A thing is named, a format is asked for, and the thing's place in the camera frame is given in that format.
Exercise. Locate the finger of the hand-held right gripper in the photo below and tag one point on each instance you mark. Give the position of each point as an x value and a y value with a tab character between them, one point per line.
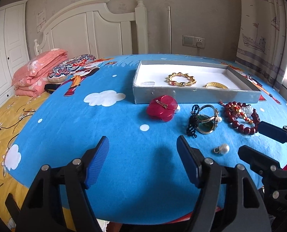
254	160
271	131

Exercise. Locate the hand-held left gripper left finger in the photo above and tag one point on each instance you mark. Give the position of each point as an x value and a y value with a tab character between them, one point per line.
97	160

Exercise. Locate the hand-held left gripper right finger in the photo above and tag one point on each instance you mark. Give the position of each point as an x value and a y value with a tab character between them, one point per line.
187	160

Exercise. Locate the white bead cluster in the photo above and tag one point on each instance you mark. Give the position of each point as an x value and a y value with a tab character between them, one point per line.
248	110

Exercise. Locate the pearl pendant with gold clasp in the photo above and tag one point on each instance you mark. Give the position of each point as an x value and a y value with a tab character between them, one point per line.
224	148

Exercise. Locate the gold bangle with pearls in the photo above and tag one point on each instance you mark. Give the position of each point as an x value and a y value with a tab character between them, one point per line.
220	119

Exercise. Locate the red flower hair clip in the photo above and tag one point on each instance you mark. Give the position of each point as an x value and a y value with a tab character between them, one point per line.
161	108

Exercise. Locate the grey shallow cardboard box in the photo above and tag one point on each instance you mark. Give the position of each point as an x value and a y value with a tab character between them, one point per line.
172	96

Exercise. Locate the blue cartoon printed blanket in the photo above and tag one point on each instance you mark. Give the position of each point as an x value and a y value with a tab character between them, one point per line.
109	125

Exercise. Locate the small white pearl bead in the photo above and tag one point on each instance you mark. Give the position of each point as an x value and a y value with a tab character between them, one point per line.
178	109

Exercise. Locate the plain gold bangle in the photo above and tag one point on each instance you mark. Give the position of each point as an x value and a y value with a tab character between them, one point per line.
218	85

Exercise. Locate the clear crystal piece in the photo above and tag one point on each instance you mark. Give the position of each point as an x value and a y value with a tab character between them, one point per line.
148	83

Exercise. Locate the black cloth item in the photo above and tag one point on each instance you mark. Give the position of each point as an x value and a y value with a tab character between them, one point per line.
50	88

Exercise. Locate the patterned mandala pillow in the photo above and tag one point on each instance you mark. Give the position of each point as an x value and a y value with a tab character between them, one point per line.
68	69

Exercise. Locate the ship print curtain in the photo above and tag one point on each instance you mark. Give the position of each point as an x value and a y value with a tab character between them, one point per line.
259	29

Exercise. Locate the yellow floral bed sheet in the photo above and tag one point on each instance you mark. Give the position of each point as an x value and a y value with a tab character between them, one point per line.
3	116

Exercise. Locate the folded pink floral quilt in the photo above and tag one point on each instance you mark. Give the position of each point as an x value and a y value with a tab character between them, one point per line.
34	77

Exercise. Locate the white plug adapter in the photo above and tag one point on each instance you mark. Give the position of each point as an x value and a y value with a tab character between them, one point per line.
200	44

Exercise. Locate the white wooden headboard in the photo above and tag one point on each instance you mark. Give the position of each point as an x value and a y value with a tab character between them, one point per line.
104	33

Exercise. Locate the silver metal pole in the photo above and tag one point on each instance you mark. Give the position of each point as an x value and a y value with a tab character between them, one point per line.
169	29

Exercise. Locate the white wardrobe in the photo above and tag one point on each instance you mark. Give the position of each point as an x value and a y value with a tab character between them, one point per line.
3	53

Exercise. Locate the grey wall socket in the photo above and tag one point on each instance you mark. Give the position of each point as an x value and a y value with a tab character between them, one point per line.
195	38

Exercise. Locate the grey wall switch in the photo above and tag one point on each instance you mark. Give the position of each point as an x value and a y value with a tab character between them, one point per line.
188	40

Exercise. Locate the white wall notice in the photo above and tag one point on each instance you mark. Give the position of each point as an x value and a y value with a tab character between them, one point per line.
40	17

